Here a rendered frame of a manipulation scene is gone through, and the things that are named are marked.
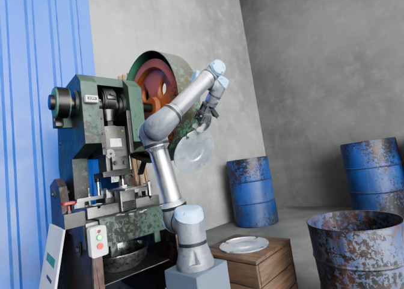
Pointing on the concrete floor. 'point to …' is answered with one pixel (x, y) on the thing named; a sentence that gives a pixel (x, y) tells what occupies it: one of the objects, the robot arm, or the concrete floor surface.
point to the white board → (52, 258)
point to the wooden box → (260, 265)
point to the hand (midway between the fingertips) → (198, 133)
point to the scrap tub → (358, 249)
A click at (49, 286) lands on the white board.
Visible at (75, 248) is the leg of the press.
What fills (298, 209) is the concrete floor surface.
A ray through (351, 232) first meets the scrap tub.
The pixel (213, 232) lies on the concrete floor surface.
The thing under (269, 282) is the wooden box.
